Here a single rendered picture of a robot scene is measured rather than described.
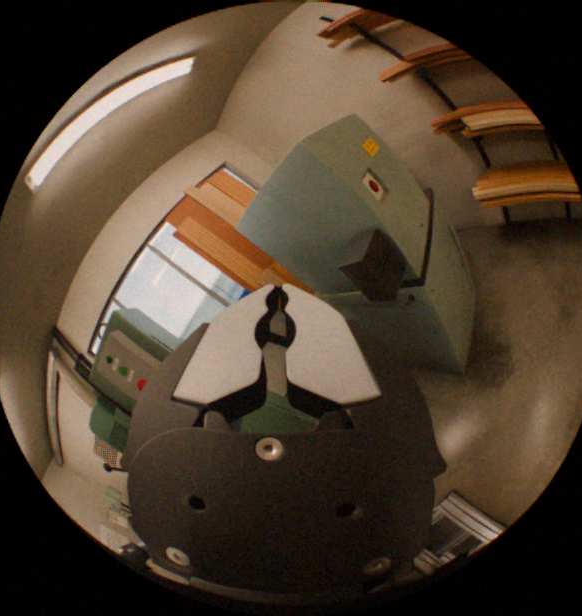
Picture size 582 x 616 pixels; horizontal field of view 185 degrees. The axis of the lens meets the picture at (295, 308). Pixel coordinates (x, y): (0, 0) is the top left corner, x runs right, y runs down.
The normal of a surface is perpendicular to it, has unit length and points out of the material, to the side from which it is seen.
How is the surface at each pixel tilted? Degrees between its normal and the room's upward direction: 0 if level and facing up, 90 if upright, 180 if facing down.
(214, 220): 87
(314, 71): 90
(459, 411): 0
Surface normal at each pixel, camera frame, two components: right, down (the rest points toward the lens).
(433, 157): -0.48, 0.83
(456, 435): -0.74, -0.55
